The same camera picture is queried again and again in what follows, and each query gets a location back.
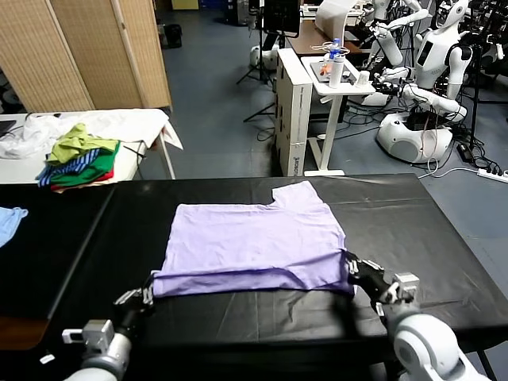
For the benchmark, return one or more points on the grey tablet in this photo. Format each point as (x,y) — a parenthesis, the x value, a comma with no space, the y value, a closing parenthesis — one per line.
(319,71)

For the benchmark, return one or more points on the tall black light stand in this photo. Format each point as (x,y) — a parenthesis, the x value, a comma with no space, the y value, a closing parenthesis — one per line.
(475,99)

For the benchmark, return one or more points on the clear water bottle blue cap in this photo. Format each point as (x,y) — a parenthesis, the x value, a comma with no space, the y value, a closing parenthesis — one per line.
(335,47)

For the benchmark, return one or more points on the white curved panel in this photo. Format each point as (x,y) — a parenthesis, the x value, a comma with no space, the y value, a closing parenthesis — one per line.
(331,18)

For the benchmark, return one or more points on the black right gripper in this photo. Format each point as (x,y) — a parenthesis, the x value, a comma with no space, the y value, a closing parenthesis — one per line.
(375,283)

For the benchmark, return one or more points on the white cloth heap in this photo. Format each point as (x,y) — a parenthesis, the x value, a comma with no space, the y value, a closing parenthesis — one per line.
(31,135)

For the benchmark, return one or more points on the white robot base black legs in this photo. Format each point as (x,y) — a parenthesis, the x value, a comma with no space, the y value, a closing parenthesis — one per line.
(264,55)

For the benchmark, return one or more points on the white power strip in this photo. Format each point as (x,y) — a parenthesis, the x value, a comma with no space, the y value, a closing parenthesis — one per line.
(492,174)

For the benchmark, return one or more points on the beige garment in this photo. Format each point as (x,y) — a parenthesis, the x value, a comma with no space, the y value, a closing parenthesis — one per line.
(79,187)

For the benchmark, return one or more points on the bamboo folding screen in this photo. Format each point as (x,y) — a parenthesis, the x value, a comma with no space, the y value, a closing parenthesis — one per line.
(79,51)

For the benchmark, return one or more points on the large black table cover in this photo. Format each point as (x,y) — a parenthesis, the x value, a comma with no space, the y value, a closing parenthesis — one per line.
(397,230)

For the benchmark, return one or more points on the yellow-green garment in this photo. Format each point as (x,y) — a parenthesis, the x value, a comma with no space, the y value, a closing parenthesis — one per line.
(73,143)

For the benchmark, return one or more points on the black power adapter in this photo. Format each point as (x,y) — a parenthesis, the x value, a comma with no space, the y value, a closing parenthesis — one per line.
(464,151)

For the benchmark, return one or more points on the red garment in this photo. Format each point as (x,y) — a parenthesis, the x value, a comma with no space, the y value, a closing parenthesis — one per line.
(109,174)

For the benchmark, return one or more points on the green garment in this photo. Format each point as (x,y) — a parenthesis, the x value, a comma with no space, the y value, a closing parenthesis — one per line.
(99,164)

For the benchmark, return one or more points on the white paper cup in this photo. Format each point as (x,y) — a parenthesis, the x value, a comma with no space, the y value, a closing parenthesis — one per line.
(362,79)

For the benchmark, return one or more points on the tall white cardboard box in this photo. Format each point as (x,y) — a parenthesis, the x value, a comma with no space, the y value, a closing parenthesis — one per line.
(295,119)

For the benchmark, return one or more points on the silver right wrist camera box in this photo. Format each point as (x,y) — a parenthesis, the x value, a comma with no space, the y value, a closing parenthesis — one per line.
(405,285)

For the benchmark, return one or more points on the small black table cover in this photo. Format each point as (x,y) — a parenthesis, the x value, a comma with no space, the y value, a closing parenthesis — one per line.
(51,246)

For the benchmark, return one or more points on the lavender t-shirt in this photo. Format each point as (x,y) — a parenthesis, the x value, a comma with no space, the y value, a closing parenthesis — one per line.
(254,238)

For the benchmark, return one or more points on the white standing desk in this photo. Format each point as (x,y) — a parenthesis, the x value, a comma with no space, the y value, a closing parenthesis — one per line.
(333,119)

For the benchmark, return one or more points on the black monitor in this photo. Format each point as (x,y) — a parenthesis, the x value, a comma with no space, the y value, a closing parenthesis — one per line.
(282,16)

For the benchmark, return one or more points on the white cloth covered table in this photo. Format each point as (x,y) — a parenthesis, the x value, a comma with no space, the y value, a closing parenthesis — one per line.
(131,123)

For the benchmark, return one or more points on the black tripod stand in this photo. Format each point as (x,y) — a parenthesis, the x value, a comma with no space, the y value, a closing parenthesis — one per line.
(260,67)

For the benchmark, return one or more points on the black waste bin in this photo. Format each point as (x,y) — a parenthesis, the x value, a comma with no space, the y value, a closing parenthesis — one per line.
(174,35)

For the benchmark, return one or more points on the light blue garment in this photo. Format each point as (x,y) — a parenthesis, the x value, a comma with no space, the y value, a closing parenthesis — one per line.
(10,226)

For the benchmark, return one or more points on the white tumbler bottle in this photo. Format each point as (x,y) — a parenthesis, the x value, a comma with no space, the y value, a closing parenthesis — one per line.
(335,73)

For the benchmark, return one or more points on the white humanoid robot raised arm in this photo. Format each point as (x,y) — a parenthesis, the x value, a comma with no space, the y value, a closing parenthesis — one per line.
(391,43)

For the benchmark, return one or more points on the black laptop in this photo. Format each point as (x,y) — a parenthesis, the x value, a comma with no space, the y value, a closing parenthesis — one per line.
(7,128)

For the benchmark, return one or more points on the brown wooden desk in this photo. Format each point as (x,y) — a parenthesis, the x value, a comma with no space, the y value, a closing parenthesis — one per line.
(309,39)

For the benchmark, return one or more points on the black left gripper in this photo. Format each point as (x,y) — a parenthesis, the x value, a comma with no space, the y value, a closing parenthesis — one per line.
(131,317)

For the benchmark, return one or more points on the blue striped garment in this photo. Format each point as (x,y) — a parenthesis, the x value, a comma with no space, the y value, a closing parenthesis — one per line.
(67,168)

